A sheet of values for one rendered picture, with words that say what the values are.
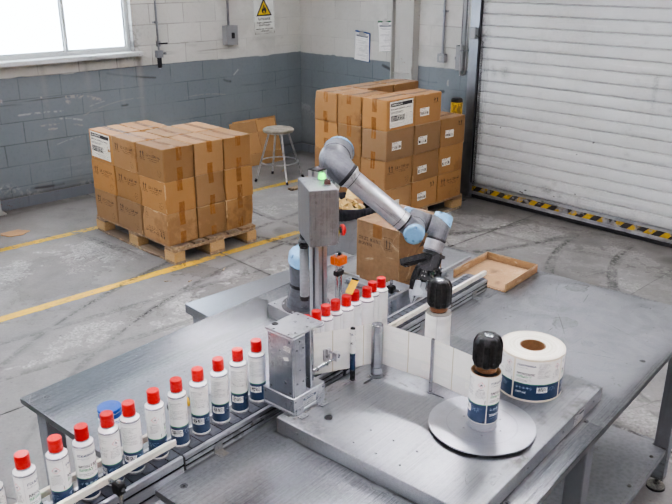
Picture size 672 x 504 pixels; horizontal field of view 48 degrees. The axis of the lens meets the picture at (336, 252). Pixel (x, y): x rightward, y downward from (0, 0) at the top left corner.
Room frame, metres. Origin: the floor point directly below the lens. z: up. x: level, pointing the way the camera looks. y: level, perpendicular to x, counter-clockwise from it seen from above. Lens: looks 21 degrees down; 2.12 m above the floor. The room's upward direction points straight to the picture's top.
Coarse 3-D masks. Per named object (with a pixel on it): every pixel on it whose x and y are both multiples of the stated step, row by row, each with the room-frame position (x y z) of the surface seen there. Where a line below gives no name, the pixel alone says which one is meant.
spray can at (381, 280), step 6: (378, 276) 2.51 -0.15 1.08; (378, 282) 2.48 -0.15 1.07; (384, 282) 2.48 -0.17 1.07; (378, 288) 2.48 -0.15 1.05; (384, 288) 2.48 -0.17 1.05; (384, 294) 2.47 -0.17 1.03; (384, 300) 2.47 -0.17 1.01; (384, 306) 2.47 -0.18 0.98; (384, 312) 2.47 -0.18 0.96; (384, 318) 2.47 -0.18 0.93
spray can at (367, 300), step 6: (366, 288) 2.40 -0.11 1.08; (366, 294) 2.39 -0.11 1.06; (366, 300) 2.39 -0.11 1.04; (372, 300) 2.39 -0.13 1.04; (366, 306) 2.38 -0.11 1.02; (372, 306) 2.39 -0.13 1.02; (366, 312) 2.38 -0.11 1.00; (372, 312) 2.39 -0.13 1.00; (366, 318) 2.38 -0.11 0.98; (372, 318) 2.39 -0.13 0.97
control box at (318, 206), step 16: (304, 192) 2.32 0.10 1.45; (320, 192) 2.27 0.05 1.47; (336, 192) 2.28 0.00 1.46; (304, 208) 2.32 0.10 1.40; (320, 208) 2.27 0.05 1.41; (336, 208) 2.28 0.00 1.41; (304, 224) 2.33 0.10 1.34; (320, 224) 2.27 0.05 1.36; (336, 224) 2.28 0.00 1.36; (320, 240) 2.27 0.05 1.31; (336, 240) 2.28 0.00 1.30
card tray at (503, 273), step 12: (468, 264) 3.20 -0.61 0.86; (480, 264) 3.26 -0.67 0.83; (492, 264) 3.26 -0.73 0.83; (504, 264) 3.26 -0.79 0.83; (516, 264) 3.24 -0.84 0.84; (528, 264) 3.20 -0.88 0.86; (456, 276) 3.12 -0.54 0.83; (492, 276) 3.12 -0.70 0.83; (504, 276) 3.12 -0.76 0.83; (516, 276) 3.12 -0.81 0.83; (528, 276) 3.11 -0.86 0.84; (492, 288) 2.98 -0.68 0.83; (504, 288) 2.98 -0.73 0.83
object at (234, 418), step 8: (456, 280) 2.96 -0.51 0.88; (464, 280) 2.96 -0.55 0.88; (480, 280) 2.96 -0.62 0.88; (464, 288) 2.87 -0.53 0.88; (416, 304) 2.71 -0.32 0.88; (400, 312) 2.64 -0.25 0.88; (408, 312) 2.64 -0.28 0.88; (424, 312) 2.64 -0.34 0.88; (392, 320) 2.57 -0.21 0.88; (408, 320) 2.57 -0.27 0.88; (248, 400) 2.00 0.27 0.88; (256, 408) 1.96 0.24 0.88; (232, 416) 1.92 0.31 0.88; (240, 416) 1.92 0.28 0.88; (216, 424) 1.87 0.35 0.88; (224, 424) 1.87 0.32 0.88; (232, 424) 1.88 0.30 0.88; (192, 432) 1.83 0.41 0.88; (216, 432) 1.83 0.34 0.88; (168, 440) 1.79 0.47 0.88; (192, 440) 1.79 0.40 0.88; (200, 440) 1.79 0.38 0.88; (176, 448) 1.76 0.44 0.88; (184, 448) 1.76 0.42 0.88; (192, 448) 1.76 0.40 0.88
